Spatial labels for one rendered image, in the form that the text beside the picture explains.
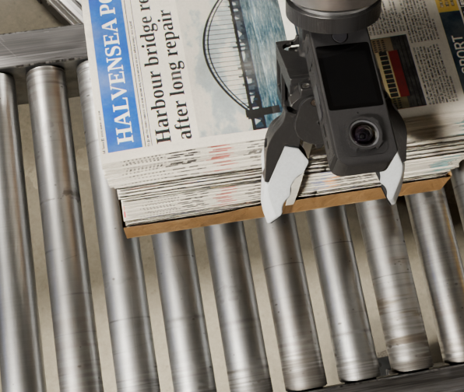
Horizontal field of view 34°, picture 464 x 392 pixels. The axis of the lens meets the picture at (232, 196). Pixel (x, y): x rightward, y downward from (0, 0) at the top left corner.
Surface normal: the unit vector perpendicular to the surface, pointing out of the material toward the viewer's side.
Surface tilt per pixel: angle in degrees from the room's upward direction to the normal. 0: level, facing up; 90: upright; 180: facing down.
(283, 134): 55
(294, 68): 34
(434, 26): 5
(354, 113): 6
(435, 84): 6
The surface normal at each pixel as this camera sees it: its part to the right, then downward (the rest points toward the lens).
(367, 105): 0.05, -0.36
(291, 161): 0.15, 0.64
